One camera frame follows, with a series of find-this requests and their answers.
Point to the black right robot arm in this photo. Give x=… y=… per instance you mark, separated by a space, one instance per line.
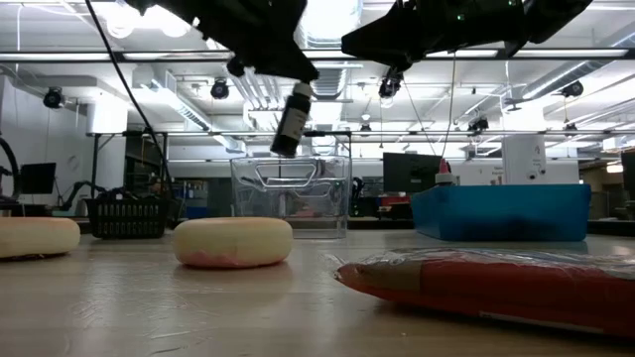
x=546 y=20

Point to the clear plastic bin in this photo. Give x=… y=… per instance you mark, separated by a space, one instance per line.
x=292 y=208

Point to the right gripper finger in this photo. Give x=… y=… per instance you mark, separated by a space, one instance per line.
x=387 y=54
x=382 y=32

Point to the red storage bins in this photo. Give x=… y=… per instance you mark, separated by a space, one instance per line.
x=394 y=201

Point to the black food colouring bottle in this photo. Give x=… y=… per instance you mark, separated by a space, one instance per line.
x=292 y=124

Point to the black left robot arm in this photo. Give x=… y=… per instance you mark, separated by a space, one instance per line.
x=168 y=7

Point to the black ceiling camera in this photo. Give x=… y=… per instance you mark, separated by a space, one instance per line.
x=389 y=86
x=573 y=89
x=478 y=124
x=53 y=97
x=219 y=89

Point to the black overhead beam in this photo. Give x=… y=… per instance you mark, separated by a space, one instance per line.
x=116 y=55

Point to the black background robot arm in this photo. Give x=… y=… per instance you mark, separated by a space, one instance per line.
x=84 y=191

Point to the silver ventilation duct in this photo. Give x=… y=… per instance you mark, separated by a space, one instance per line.
x=327 y=82

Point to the blue plastic bin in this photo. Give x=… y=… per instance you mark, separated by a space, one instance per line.
x=501 y=213

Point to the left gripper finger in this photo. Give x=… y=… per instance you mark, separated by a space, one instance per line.
x=273 y=57
x=297 y=49

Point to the red food colouring bottle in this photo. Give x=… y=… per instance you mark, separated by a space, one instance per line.
x=445 y=177

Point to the red popcorn bag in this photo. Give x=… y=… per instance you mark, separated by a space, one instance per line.
x=496 y=292

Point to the black metal station frame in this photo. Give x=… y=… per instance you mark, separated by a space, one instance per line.
x=198 y=133

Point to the large black monitor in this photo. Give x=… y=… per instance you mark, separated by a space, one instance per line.
x=409 y=173

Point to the black metal table frame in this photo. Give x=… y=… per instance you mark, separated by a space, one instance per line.
x=377 y=224

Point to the small black monitor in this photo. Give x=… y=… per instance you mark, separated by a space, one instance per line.
x=38 y=178

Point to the toy donut orange icing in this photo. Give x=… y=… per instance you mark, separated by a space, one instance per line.
x=35 y=238

